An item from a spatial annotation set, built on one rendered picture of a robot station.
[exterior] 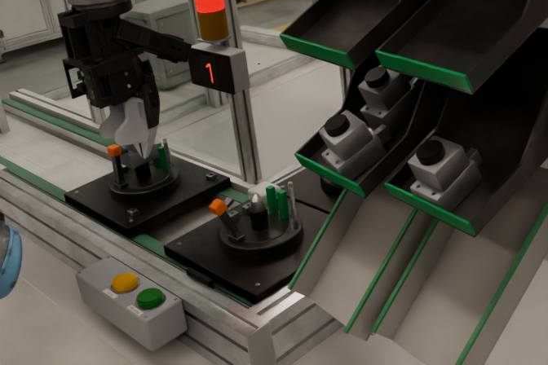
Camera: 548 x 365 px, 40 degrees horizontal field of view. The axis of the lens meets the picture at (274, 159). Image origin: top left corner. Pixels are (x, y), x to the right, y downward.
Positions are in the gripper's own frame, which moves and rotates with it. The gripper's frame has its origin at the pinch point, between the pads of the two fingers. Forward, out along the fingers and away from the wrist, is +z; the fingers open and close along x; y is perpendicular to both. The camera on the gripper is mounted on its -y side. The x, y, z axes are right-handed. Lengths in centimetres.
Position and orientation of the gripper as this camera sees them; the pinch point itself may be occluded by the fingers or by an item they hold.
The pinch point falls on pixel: (147, 146)
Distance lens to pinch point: 102.0
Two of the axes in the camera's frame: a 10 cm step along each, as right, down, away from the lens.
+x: 6.8, 2.4, -7.0
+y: -7.2, 3.7, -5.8
